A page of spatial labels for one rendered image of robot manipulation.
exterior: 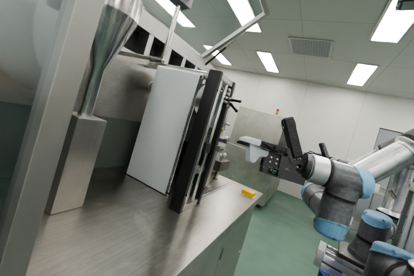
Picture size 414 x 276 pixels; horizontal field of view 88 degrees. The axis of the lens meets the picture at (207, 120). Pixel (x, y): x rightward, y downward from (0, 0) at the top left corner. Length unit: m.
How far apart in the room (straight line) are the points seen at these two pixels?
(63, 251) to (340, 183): 0.66
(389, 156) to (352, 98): 4.98
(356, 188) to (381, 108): 5.21
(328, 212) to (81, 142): 0.68
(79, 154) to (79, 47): 0.44
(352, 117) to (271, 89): 1.92
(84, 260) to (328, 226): 0.57
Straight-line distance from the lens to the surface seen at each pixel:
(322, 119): 5.66
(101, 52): 0.68
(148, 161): 1.01
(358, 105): 5.78
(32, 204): 0.33
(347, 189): 0.65
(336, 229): 0.67
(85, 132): 0.68
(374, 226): 1.39
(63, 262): 0.60
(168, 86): 0.99
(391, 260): 0.91
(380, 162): 0.83
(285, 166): 0.60
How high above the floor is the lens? 1.27
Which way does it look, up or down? 1 degrees down
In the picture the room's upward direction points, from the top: 17 degrees clockwise
